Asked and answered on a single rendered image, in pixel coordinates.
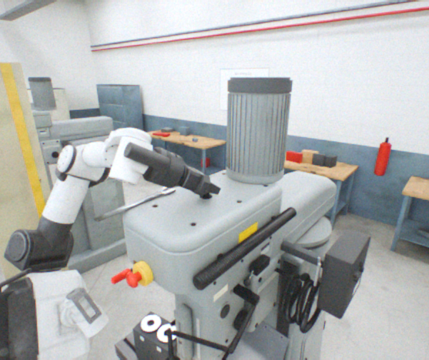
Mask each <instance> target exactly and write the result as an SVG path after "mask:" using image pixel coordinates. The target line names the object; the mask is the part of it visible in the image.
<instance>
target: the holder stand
mask: <svg viewBox="0 0 429 360"><path fill-rule="evenodd" d="M168 328H171V329H172V331H173V330H176V325H174V326H173V327H171V325H170V321H167V320H166V319H164V318H162V317H161V316H159V315H157V314H155V313H153V312H152V311H150V312H149V313H148V314H147V315H146V316H145V317H144V318H143V319H142V320H141V321H140V322H139V323H138V324H137V325H136V326H135V327H134V328H133V337H134V343H135V348H136V357H137V358H138V359H140V360H165V359H166V358H167V357H169V355H168V339H167V329H168ZM172 337H173V355H174V356H177V354H176V352H177V351H178V350H177V340H176V336H173V335H172Z"/></svg>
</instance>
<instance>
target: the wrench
mask: <svg viewBox="0 0 429 360"><path fill-rule="evenodd" d="M166 190H168V188H166V187H163V188H162V189H159V190H157V191H156V193H154V194H151V195H149V196H146V197H143V198H142V199H139V200H136V201H133V202H131V203H129V204H126V205H124V206H121V207H118V208H117V209H114V210H111V211H108V212H106V213H104V214H101V215H99V216H96V217H94V220H95V221H97V222H100V221H103V220H104V219H107V218H109V217H111V216H114V215H117V214H119V213H121V212H123V211H126V210H128V209H131V208H133V207H135V206H138V205H140V204H143V203H145V202H147V201H150V200H152V199H155V198H157V197H159V196H162V195H164V196H166V195H168V194H172V193H173V192H175V191H176V190H175V189H171V190H169V191H166Z"/></svg>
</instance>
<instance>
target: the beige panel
mask: <svg viewBox="0 0 429 360"><path fill-rule="evenodd" d="M50 194H51V190H50V186H49V181H48V177H47V174H46V169H45V165H44V160H43V156H42V153H41V147H40V143H39V138H38V134H37V131H36V126H35V122H34V117H33V113H32V110H31V105H30V101H29V95H28V91H27V88H26V83H25V79H24V74H23V70H22V67H21V63H20V62H2V61H0V267H1V270H2V273H3V275H4V279H5V280H7V279H9V278H11V277H13V276H15V275H17V274H19V273H21V272H22V271H20V270H19V269H18V268H16V267H15V266H14V265H13V264H12V263H10V262H9V261H7V260H6V259H5V258H4V252H5V250H6V247H7V244H8V242H9V239H10V237H11V235H12V234H13V233H14V232H15V231H16V230H17V229H28V230H36V229H37V227H38V225H39V220H40V218H41V215H42V213H43V211H44V208H45V206H46V203H47V201H48V199H49V197H50Z"/></svg>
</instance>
